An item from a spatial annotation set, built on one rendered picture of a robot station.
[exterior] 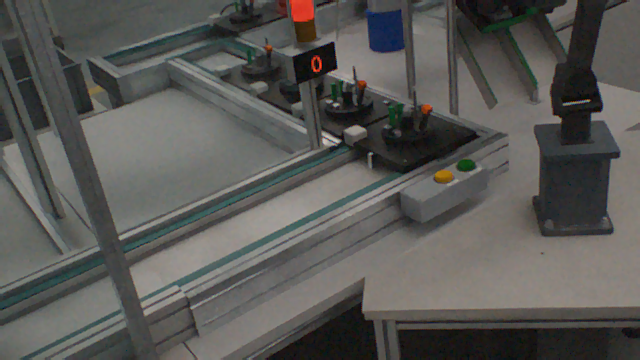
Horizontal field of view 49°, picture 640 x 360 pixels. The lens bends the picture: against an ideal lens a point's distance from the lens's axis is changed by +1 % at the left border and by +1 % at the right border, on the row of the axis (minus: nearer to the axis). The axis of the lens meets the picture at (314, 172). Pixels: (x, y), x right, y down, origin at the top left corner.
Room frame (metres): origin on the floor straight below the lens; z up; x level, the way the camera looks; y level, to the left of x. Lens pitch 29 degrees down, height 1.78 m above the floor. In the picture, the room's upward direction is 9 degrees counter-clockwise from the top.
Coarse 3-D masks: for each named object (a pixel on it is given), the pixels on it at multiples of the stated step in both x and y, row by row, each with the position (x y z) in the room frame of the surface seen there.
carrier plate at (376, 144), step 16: (368, 128) 1.65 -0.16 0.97; (448, 128) 1.58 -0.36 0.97; (464, 128) 1.57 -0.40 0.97; (368, 144) 1.56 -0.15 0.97; (384, 144) 1.55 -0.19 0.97; (432, 144) 1.51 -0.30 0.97; (448, 144) 1.50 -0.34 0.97; (384, 160) 1.48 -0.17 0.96; (400, 160) 1.45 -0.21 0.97; (416, 160) 1.44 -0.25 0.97
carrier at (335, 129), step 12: (348, 84) 1.80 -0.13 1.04; (336, 96) 1.83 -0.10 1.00; (348, 96) 1.79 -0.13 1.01; (372, 96) 1.86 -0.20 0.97; (324, 108) 1.79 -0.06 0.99; (336, 108) 1.75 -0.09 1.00; (348, 108) 1.76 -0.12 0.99; (360, 108) 1.75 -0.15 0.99; (372, 108) 1.78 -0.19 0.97; (384, 108) 1.76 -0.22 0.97; (396, 108) 1.75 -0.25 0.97; (324, 120) 1.75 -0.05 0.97; (336, 120) 1.74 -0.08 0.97; (348, 120) 1.72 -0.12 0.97; (360, 120) 1.71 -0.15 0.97; (372, 120) 1.70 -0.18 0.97; (336, 132) 1.66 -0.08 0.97
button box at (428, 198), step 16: (432, 176) 1.37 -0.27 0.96; (464, 176) 1.35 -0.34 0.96; (480, 176) 1.37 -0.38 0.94; (400, 192) 1.33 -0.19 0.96; (416, 192) 1.31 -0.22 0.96; (432, 192) 1.30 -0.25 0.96; (448, 192) 1.32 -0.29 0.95; (464, 192) 1.34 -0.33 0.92; (480, 192) 1.37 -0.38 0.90; (416, 208) 1.28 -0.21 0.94; (432, 208) 1.29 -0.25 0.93; (448, 208) 1.31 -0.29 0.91
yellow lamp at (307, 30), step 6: (312, 18) 1.58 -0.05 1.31; (294, 24) 1.58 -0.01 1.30; (300, 24) 1.57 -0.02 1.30; (306, 24) 1.57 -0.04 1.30; (312, 24) 1.57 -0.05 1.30; (300, 30) 1.57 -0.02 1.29; (306, 30) 1.56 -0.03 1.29; (312, 30) 1.57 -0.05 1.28; (300, 36) 1.57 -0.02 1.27; (306, 36) 1.56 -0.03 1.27; (312, 36) 1.57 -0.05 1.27; (300, 42) 1.57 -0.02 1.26
